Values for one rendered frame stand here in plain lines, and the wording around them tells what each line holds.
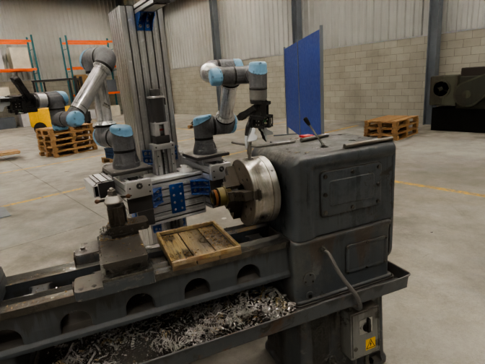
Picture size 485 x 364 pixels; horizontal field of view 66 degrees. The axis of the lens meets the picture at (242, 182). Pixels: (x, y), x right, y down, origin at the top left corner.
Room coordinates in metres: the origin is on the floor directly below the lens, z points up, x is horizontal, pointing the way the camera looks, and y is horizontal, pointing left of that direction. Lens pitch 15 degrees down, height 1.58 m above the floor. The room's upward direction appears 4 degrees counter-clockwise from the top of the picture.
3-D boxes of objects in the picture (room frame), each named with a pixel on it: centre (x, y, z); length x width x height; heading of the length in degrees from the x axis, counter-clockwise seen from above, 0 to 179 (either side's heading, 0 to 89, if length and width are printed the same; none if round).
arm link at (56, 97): (1.94, 0.91, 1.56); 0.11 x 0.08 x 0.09; 143
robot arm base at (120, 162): (2.07, 0.64, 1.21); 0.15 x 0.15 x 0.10
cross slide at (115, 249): (1.48, 0.54, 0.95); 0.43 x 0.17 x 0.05; 22
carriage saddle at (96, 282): (1.45, 0.58, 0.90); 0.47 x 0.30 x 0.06; 22
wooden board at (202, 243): (1.58, 0.23, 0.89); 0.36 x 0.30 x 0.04; 22
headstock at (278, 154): (1.86, -0.40, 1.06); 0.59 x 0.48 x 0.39; 112
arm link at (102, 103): (2.15, 0.75, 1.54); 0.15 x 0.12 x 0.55; 53
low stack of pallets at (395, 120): (9.15, -3.74, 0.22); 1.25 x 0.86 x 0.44; 132
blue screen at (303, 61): (8.52, -1.41, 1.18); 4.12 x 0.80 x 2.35; 1
